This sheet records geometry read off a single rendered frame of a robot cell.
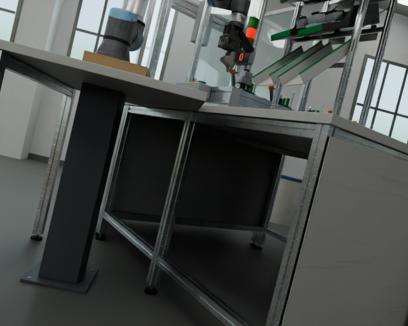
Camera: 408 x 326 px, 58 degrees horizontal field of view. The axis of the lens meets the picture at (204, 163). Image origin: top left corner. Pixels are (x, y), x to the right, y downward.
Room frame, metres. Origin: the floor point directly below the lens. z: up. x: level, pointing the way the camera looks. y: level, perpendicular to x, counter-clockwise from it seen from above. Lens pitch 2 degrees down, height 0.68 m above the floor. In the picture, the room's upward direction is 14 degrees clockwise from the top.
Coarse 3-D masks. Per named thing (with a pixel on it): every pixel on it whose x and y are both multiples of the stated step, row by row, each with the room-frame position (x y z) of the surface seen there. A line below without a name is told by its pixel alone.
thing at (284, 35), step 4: (324, 12) 1.50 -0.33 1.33; (328, 12) 1.51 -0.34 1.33; (296, 24) 1.60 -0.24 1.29; (292, 28) 1.60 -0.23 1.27; (296, 28) 1.46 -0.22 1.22; (300, 28) 1.46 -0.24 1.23; (280, 32) 1.50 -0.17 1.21; (284, 32) 1.47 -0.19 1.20; (288, 32) 1.45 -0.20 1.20; (292, 32) 1.45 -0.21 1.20; (296, 32) 1.46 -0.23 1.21; (272, 36) 1.55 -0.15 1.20; (276, 36) 1.53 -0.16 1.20; (280, 36) 1.50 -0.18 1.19; (284, 36) 1.48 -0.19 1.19; (288, 36) 1.47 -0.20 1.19; (292, 36) 1.50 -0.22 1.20; (296, 36) 1.54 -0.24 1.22; (272, 40) 1.56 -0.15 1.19; (276, 40) 1.56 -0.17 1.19
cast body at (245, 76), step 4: (240, 72) 1.77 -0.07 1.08; (244, 72) 1.75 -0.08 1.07; (248, 72) 1.75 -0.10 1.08; (240, 76) 1.75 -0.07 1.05; (244, 76) 1.74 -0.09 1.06; (248, 76) 1.75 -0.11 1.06; (252, 76) 1.77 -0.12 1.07; (236, 80) 1.76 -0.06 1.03; (240, 80) 1.74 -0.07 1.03; (244, 80) 1.74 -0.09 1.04; (248, 80) 1.76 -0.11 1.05; (252, 80) 1.77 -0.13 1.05; (248, 84) 1.76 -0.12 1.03
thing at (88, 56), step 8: (88, 56) 1.44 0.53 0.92; (96, 56) 1.45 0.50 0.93; (104, 56) 1.45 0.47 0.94; (104, 64) 1.45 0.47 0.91; (112, 64) 1.45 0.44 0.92; (120, 64) 1.45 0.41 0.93; (128, 64) 1.46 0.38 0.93; (136, 64) 1.46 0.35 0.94; (136, 72) 1.46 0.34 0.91; (144, 72) 1.46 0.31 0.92
